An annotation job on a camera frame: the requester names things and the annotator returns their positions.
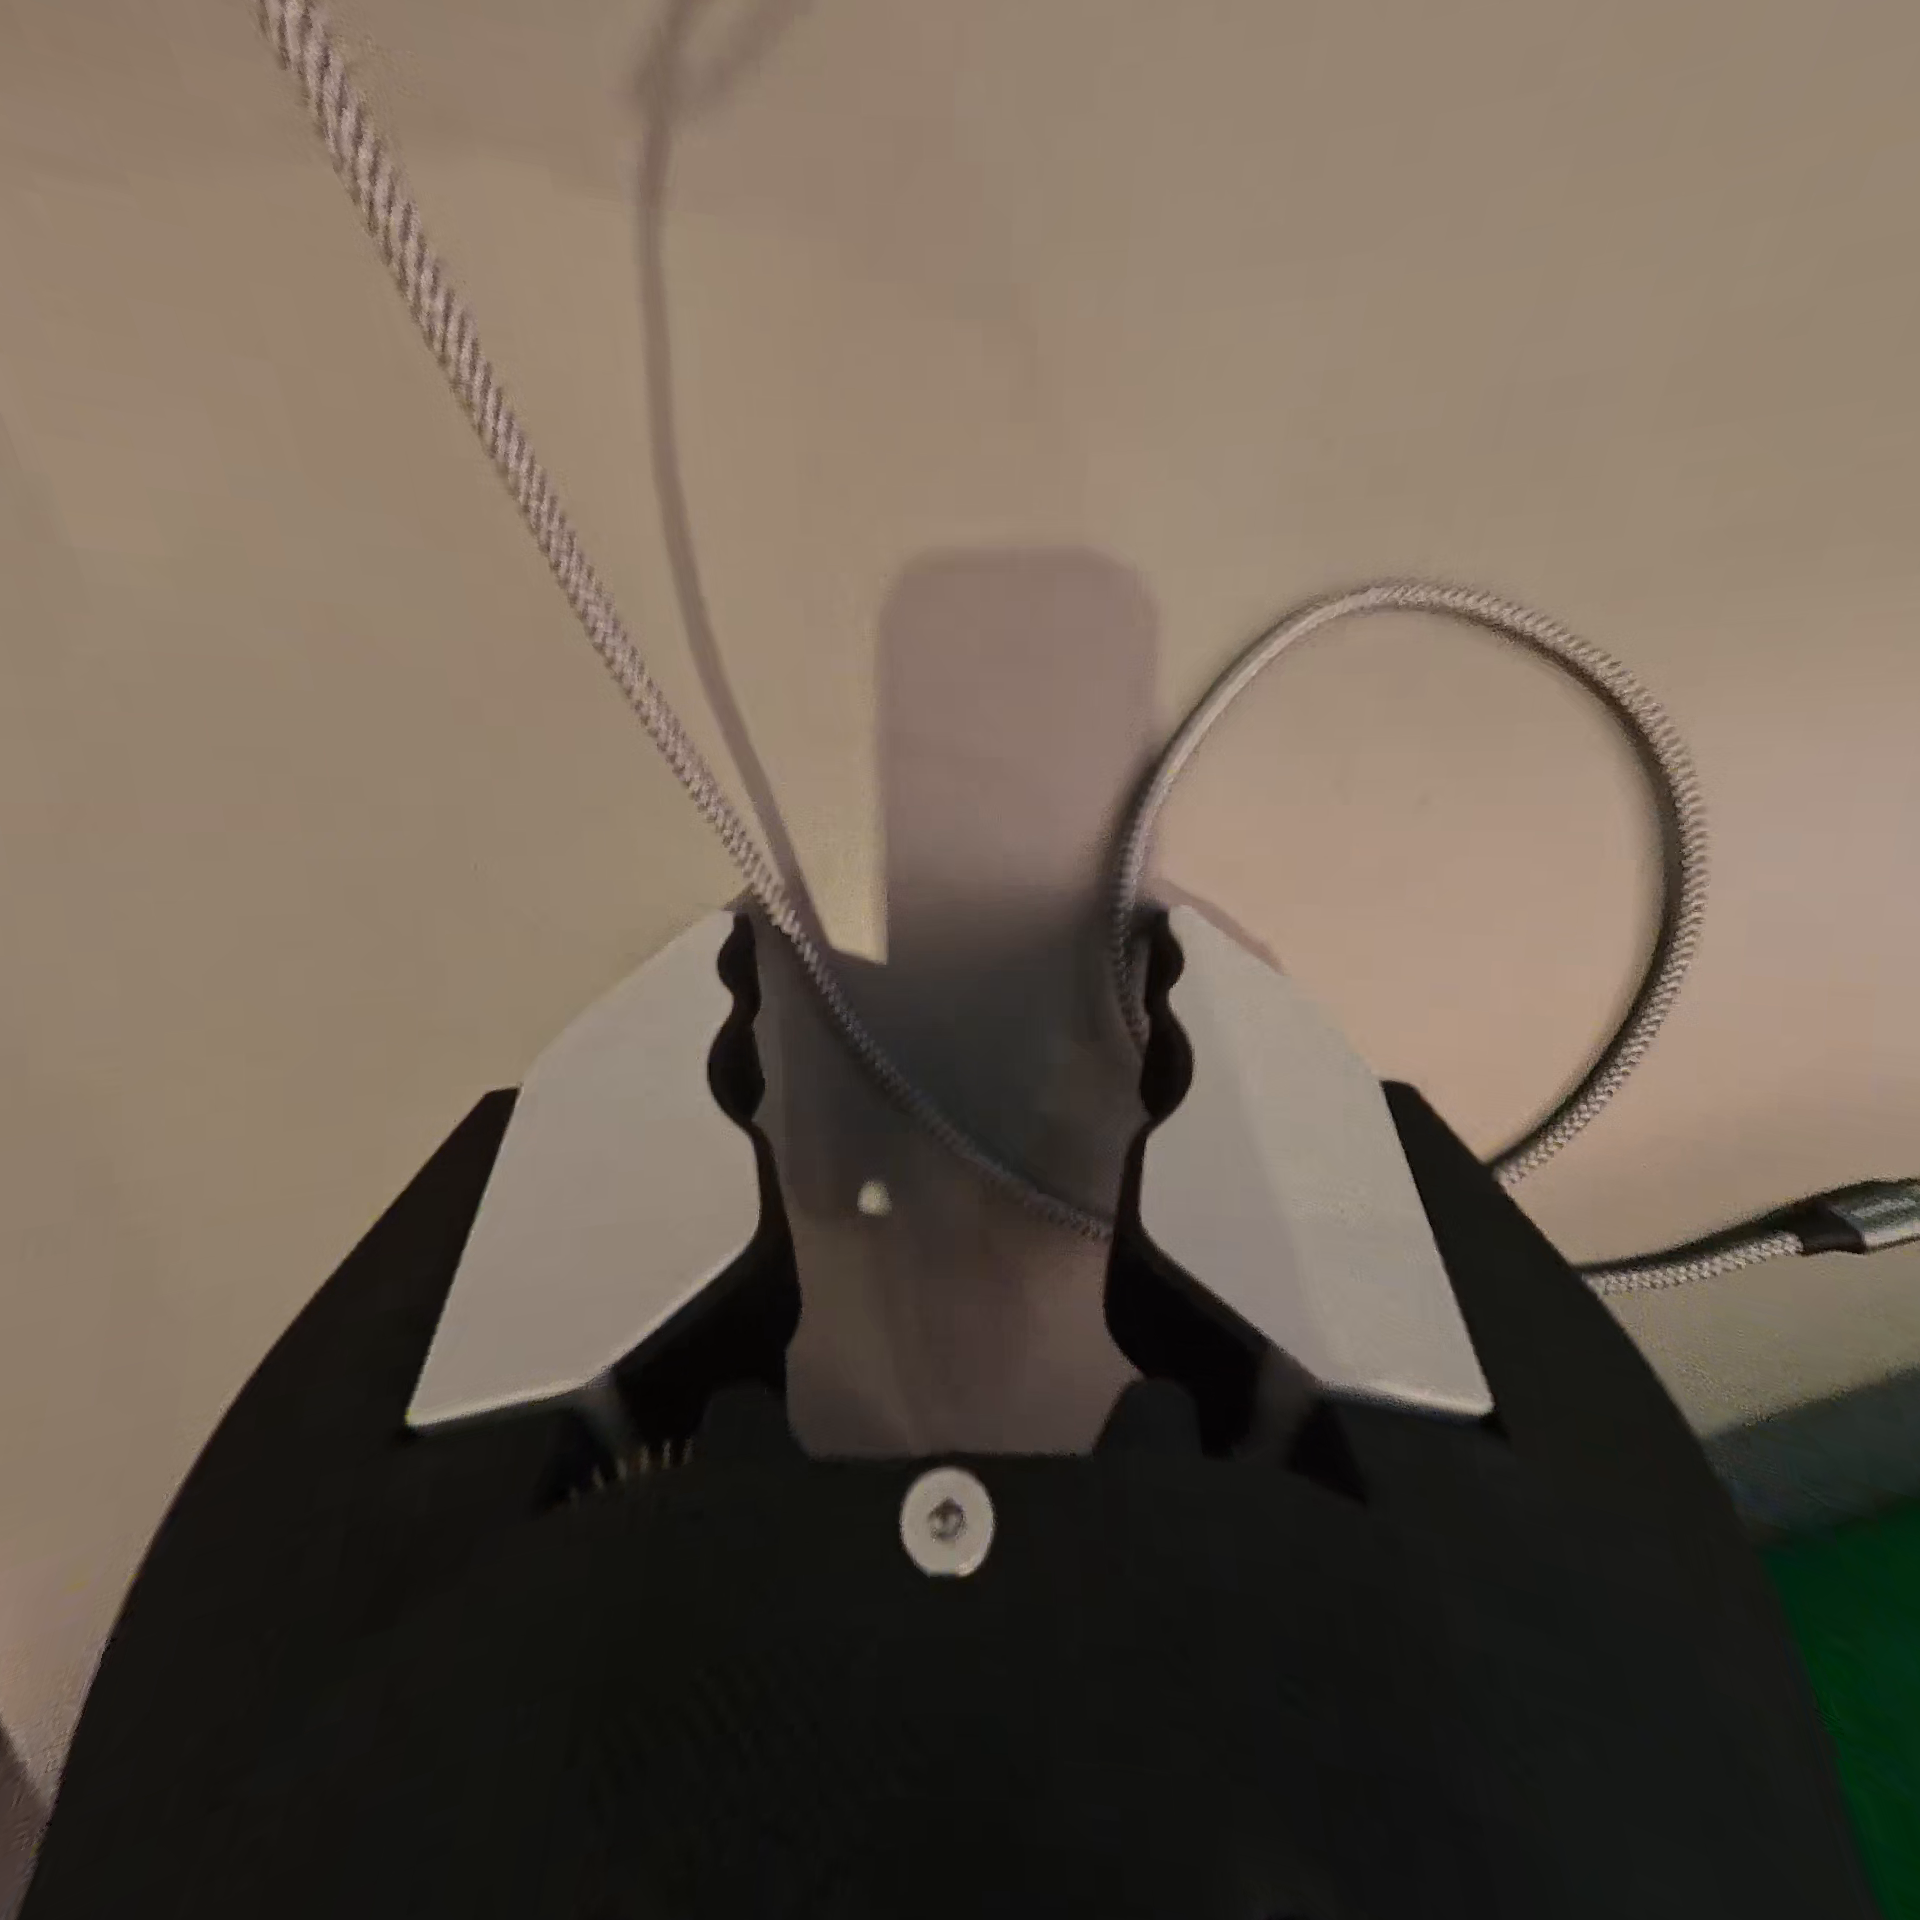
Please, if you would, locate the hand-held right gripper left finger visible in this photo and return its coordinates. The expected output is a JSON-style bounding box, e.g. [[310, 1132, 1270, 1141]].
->
[[402, 903, 805, 1479]]

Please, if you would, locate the green plastic box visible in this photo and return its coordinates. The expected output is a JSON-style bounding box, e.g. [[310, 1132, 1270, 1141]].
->
[[1745, 1505, 1920, 1920]]

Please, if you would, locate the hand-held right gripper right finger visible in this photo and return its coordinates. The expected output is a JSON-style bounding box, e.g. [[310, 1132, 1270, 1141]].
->
[[1102, 901, 1498, 1465]]

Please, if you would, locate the grey braided usb cable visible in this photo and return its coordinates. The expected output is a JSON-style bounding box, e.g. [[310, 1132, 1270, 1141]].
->
[[263, 0, 1920, 1299]]

